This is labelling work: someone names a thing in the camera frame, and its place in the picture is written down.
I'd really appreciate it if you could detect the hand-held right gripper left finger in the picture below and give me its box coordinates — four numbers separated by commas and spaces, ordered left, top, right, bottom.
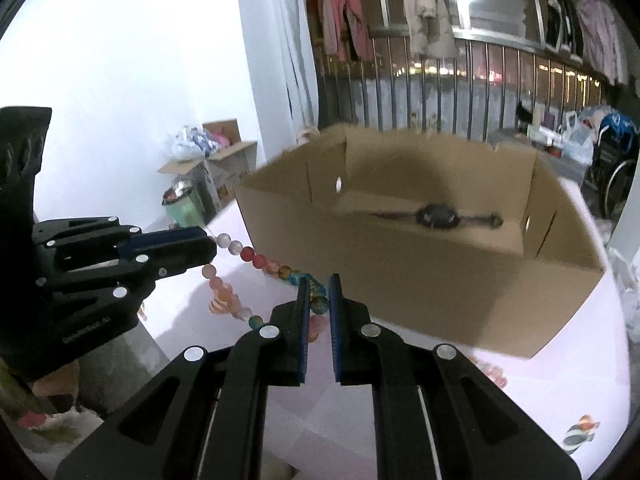
54, 275, 313, 480

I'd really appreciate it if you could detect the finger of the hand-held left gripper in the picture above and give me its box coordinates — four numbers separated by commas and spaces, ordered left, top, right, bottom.
37, 236, 218, 307
32, 216, 208, 261

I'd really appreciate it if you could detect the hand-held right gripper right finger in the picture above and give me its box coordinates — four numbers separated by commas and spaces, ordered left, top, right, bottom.
327, 272, 583, 480

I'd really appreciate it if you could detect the multicolour bead bracelet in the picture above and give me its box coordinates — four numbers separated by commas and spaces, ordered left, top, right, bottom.
201, 232, 332, 343

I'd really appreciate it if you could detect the large brown cardboard box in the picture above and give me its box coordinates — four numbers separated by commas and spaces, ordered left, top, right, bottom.
232, 122, 608, 358

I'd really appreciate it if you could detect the green round container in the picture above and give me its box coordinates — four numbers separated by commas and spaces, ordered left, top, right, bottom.
162, 180, 206, 228

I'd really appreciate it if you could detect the blue and white plastic bag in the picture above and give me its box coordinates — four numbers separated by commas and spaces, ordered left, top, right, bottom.
170, 125, 226, 161

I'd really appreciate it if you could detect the small open cardboard box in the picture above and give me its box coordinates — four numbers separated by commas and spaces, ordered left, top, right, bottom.
157, 119, 258, 211

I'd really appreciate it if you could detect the black wrist watch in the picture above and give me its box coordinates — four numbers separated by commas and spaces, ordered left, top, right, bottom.
367, 202, 506, 231

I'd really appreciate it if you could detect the white curtain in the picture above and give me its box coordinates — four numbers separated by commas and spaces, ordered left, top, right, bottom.
272, 0, 321, 136

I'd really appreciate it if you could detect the grey cabinet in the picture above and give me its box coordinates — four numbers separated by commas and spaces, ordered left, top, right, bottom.
487, 127, 566, 153

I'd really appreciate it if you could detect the metal balcony railing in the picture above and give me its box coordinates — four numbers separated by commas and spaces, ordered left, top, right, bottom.
320, 35, 631, 141

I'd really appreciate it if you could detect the pink hanging garment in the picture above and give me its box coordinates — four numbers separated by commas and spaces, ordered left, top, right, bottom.
317, 0, 376, 63

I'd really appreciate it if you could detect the wheelchair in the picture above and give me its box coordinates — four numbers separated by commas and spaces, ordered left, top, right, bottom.
582, 110, 640, 221

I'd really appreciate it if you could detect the beige hanging coat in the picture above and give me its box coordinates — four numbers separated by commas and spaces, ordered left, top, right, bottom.
392, 0, 458, 58

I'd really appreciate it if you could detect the black and white hanging jacket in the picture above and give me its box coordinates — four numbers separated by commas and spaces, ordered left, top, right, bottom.
542, 0, 583, 56

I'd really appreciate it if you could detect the light pink hanging jacket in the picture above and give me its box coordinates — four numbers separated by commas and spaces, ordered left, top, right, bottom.
575, 0, 628, 86

